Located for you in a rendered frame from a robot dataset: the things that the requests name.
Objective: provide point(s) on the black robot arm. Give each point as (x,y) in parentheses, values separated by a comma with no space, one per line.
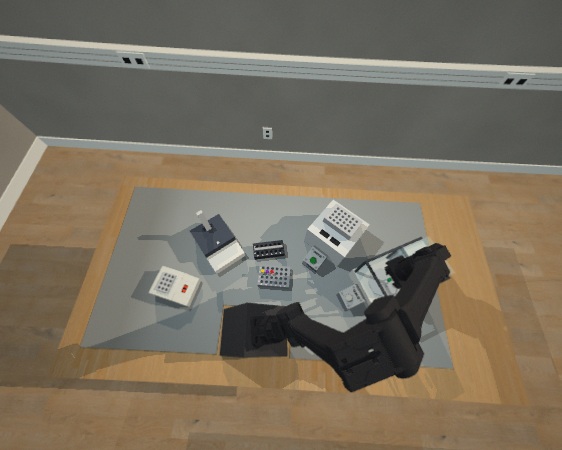
(394,339)

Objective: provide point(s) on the white block with rows of holes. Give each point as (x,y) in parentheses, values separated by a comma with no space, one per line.
(181,289)

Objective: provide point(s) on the grey bench mat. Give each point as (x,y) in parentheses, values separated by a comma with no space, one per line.
(156,233)

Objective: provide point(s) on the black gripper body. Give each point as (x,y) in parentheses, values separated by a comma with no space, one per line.
(396,271)

